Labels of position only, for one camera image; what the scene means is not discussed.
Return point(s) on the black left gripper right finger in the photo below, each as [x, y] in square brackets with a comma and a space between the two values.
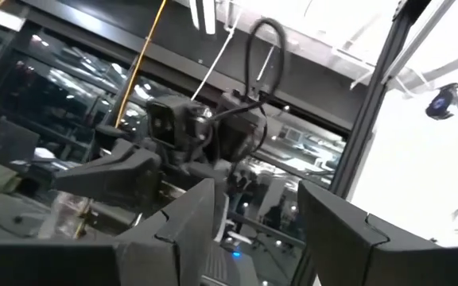
[372, 258]

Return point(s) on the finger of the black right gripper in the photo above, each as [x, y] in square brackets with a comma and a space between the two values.
[117, 178]

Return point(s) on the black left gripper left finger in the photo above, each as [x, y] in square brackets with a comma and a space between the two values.
[94, 266]

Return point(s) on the dark laptop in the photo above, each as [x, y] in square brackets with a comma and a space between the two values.
[16, 143]

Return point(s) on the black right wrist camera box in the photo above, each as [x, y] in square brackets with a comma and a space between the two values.
[163, 123]

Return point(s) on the overhead camera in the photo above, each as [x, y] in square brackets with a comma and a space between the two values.
[441, 103]

